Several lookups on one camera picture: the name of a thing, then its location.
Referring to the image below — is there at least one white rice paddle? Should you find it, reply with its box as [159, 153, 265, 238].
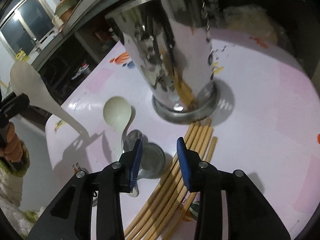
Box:
[10, 61, 89, 140]

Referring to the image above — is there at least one wooden chopstick six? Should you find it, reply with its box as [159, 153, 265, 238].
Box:
[163, 137, 217, 240]

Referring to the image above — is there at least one wooden chopstick one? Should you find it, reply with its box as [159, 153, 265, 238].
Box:
[124, 121, 200, 237]

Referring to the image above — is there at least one wooden chopstick two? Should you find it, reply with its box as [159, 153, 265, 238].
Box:
[125, 118, 212, 239]

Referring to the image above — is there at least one steel ladle spoon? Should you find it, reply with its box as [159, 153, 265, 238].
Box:
[138, 142, 166, 179]

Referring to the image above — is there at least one white ceramic soup spoon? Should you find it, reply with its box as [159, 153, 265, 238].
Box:
[103, 96, 132, 160]

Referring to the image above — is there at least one kitchen window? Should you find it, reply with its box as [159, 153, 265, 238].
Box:
[1, 0, 60, 59]

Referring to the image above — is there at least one person's left hand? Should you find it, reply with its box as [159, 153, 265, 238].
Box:
[1, 122, 23, 163]

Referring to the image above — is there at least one pink patterned tablecloth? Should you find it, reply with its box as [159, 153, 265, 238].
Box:
[46, 30, 319, 239]

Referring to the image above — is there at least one ceramic jar on counter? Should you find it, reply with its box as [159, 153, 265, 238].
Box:
[55, 0, 78, 23]

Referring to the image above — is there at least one steel utensil holder cup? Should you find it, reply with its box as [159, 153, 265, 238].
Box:
[106, 0, 219, 124]

